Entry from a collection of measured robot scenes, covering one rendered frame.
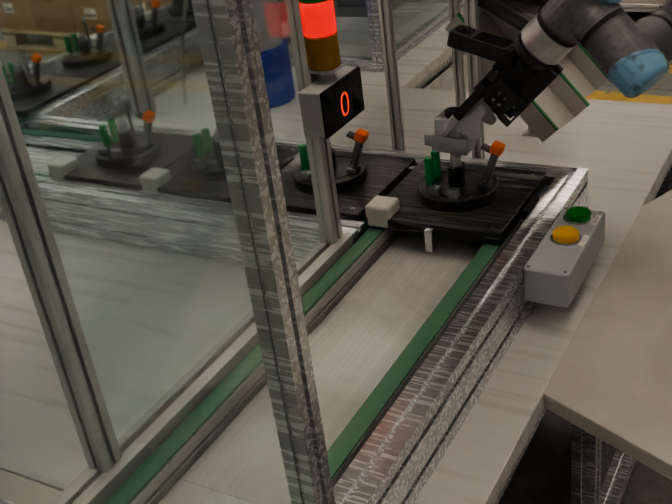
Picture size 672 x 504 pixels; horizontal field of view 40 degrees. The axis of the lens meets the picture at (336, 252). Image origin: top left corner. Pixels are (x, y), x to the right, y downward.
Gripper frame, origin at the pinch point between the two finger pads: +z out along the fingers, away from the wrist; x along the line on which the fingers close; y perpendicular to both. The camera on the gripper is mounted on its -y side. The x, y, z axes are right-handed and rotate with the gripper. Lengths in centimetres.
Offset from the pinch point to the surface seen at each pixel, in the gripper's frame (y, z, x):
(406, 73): -20, 52, 85
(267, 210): -4, -36, -84
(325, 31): -21.6, -9.3, -20.6
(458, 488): 33, 2, -56
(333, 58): -18.5, -6.5, -19.9
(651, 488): 96, 62, 42
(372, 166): -5.2, 23.0, 6.7
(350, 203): -2.9, 20.9, -8.2
